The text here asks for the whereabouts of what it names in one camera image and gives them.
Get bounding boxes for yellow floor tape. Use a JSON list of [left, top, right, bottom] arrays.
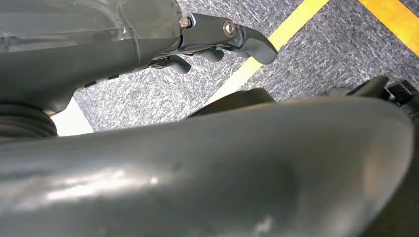
[[358, 0, 419, 58], [203, 0, 330, 107]]

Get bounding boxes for black robot body part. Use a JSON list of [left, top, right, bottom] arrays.
[[327, 75, 419, 237]]

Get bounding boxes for white panel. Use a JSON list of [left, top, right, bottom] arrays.
[[50, 97, 94, 137]]

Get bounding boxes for grey robot body shell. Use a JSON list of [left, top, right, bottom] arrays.
[[0, 96, 415, 237]]

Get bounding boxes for robot left arm ribbed sleeve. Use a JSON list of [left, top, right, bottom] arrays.
[[0, 99, 59, 143]]

